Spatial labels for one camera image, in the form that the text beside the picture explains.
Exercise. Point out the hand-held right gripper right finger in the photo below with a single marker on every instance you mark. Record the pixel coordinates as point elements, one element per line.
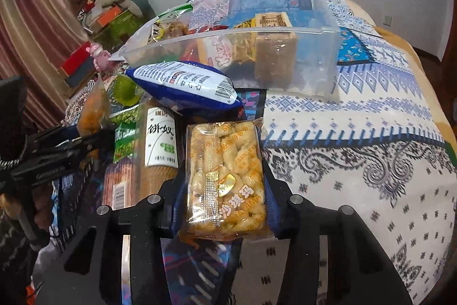
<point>268,196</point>

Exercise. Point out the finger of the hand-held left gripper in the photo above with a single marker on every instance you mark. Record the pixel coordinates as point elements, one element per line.
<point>53,167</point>
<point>64,136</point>

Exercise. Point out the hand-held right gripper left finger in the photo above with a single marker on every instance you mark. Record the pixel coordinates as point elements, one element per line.
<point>179,191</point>

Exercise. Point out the orange snack packet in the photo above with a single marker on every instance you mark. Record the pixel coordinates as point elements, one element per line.
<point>92,108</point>

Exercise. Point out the yellow puffed cake snack packet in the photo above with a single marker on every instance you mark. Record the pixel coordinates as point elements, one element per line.
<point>225,180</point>

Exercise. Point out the clear plastic storage bin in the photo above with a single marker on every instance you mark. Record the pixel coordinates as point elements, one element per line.
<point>307,51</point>

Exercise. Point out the tall beige biscuit packet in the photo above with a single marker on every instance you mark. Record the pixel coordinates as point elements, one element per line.
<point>160,144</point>

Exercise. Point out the brown cracker packet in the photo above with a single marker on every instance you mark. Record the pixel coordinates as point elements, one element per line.
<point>119,185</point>

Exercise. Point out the green pea snack packet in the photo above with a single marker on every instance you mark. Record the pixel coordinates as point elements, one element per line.
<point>125,144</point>

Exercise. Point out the light green snack packet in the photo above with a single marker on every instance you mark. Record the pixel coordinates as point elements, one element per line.
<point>125,94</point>

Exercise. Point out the red box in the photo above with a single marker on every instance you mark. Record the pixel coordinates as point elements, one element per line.
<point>76,58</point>

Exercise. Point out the striped pink curtain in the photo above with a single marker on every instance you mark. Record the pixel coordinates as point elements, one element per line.
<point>32,33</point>

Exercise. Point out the pink plush toy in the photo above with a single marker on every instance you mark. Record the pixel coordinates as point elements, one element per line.
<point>100,56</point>

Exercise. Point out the blue and white snack packet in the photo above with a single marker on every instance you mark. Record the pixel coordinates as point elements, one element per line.
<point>185,83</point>

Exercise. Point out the blue patterned printed blanket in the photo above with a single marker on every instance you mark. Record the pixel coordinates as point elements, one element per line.
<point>357,133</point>

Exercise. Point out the pile of boxes and cloth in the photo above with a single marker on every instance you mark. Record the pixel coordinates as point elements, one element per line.
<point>110,10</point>

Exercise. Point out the red and white snack packet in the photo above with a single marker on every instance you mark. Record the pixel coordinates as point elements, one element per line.
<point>216,51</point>

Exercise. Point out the brown block cake packet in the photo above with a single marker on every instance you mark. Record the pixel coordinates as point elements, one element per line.
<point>276,51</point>

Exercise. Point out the green-edged clear snack packet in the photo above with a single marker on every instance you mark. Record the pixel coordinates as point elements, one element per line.
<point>169,27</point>

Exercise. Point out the yellow crisp strips packet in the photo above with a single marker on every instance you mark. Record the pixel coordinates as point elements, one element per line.
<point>244,44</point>

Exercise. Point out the white wall socket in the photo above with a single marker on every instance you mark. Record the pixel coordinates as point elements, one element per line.
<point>387,20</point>

